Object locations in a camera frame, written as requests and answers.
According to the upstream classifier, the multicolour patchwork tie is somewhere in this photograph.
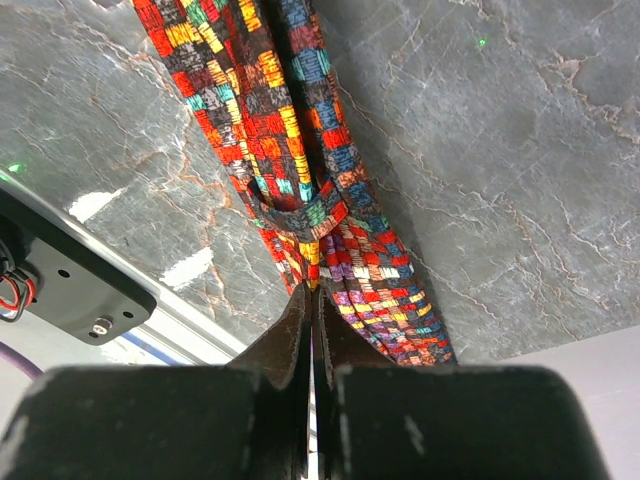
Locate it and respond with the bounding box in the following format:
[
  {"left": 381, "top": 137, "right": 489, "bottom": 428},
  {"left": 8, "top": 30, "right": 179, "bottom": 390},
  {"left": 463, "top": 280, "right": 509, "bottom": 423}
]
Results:
[{"left": 134, "top": 0, "right": 455, "bottom": 366}]

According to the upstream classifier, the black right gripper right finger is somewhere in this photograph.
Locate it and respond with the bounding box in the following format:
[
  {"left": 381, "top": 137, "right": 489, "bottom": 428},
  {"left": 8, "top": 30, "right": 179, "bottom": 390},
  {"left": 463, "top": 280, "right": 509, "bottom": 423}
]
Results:
[{"left": 315, "top": 291, "right": 609, "bottom": 479}]

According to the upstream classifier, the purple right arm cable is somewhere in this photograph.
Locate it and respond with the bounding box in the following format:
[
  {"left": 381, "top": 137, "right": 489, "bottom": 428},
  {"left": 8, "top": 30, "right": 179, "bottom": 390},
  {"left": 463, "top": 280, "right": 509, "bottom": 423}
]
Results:
[{"left": 0, "top": 342, "right": 44, "bottom": 384}]

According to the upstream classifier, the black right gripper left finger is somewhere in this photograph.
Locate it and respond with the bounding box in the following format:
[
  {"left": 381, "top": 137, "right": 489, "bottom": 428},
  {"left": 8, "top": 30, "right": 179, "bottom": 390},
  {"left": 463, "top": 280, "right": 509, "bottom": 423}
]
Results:
[{"left": 1, "top": 285, "right": 312, "bottom": 479}]

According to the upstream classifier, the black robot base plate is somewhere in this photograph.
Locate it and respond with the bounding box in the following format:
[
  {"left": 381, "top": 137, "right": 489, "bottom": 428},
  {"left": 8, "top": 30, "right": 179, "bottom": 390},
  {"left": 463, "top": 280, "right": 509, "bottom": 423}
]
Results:
[{"left": 1, "top": 189, "right": 157, "bottom": 346}]

